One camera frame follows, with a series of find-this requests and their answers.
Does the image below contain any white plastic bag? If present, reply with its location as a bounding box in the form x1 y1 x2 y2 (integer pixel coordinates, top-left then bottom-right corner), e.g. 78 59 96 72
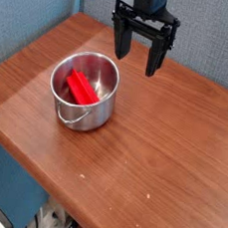
25 197 73 228

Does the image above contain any red block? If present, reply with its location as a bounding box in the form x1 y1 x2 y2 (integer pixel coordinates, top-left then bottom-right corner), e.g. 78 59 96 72
66 70 100 106

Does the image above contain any silver metal pot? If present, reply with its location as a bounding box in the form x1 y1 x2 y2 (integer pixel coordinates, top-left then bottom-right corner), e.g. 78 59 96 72
50 52 120 131

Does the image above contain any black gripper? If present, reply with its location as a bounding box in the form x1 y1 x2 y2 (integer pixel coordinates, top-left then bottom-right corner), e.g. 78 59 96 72
113 0 180 77

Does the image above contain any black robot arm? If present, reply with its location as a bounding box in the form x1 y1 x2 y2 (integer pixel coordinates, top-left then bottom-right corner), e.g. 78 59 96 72
112 0 180 77

